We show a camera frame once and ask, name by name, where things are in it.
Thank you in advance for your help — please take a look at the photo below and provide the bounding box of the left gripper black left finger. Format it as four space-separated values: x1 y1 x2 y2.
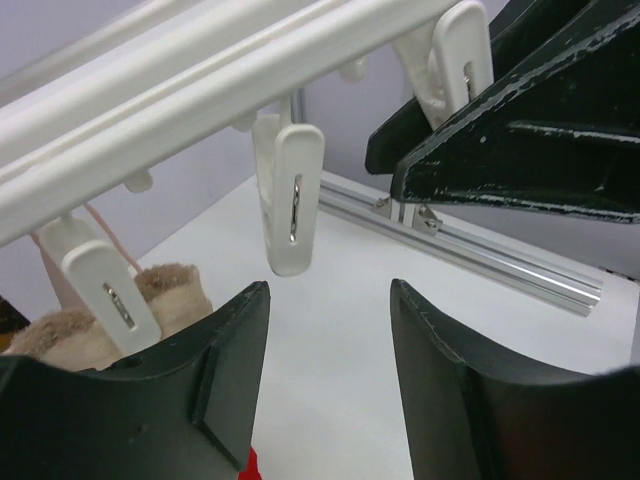
1 281 270 480

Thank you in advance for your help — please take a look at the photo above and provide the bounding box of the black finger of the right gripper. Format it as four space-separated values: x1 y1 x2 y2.
365 1 639 175
389 47 640 225

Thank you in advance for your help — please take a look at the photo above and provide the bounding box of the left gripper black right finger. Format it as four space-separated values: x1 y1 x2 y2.
390 279 639 480

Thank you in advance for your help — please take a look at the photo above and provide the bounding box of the red beige animal sock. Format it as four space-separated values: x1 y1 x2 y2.
237 448 262 480

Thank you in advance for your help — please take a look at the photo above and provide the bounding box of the white hanger clip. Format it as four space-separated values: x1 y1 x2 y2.
252 114 325 277
38 214 162 355
393 1 494 129

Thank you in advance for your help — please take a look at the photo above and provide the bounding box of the pink beige sock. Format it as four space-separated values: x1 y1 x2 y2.
1 204 214 372

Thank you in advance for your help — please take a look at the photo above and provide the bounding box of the white plastic clip hanger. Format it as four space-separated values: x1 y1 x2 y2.
1 1 449 244

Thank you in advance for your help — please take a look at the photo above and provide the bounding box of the aluminium side rail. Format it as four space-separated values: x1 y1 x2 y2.
320 172 602 317

